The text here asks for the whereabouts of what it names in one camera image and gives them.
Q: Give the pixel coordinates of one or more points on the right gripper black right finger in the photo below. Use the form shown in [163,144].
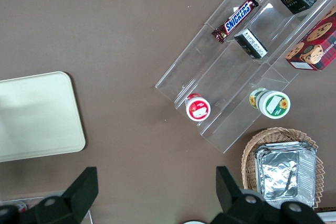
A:
[236,205]

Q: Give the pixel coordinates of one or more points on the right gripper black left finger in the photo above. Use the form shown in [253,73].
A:
[73,197]

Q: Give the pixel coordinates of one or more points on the light wicker basket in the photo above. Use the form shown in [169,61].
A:
[278,134]

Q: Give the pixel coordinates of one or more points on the cream rectangular tray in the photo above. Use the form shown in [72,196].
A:
[39,116]

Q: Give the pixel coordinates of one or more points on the stack of foil trays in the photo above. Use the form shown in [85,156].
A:
[278,174]

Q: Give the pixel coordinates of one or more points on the white plastic bin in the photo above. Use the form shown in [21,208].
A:
[329,217]

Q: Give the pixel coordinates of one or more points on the red-lidded small jar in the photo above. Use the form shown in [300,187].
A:
[198,108]

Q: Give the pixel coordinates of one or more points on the green-lidded sunflower jar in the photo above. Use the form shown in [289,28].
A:
[274,104]

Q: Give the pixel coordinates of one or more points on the clear acrylic stepped shelf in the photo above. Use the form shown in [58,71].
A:
[231,77]

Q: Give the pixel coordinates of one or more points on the black box with white label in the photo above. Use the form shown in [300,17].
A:
[252,43]

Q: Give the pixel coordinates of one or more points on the red tartan cookie box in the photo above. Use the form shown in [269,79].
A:
[315,45]

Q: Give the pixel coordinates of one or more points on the Snickers chocolate bar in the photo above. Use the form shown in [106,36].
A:
[237,16]

